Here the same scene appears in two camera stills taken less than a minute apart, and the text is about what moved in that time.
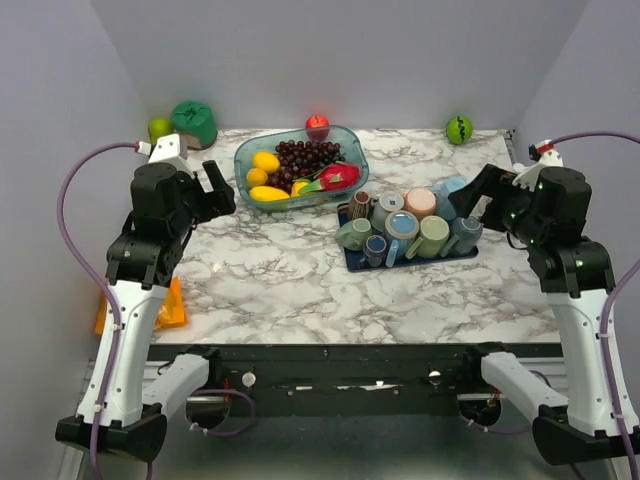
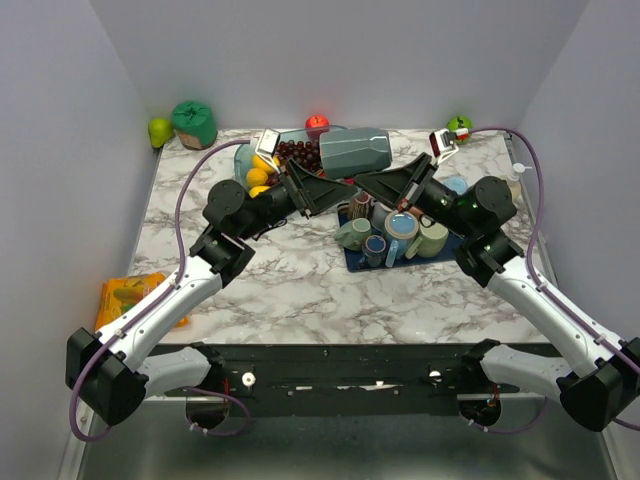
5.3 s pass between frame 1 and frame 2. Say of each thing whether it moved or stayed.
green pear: stayed
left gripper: moved
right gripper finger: moved
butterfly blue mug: stayed
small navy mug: stayed
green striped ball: stayed
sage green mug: stayed
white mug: moved
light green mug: stayed
